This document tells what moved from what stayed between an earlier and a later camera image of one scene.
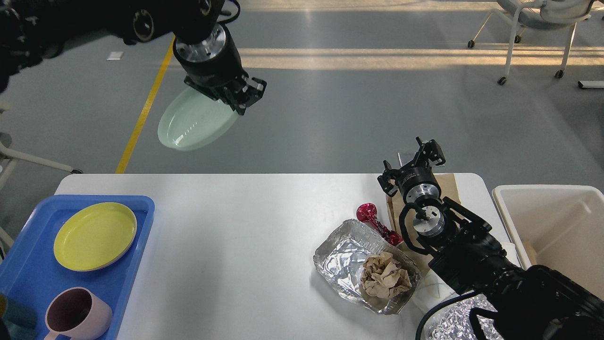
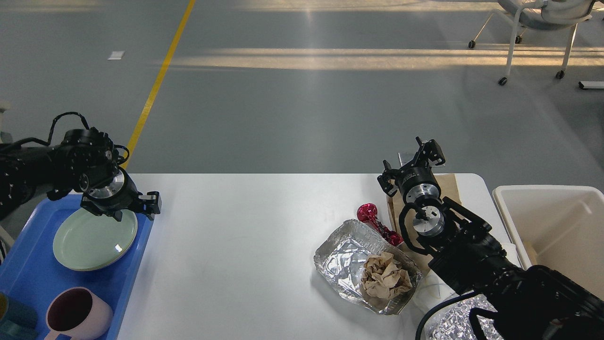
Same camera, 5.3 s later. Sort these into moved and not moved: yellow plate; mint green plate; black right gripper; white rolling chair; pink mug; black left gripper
Moved: mint green plate; black left gripper
Not moved: pink mug; white rolling chair; yellow plate; black right gripper
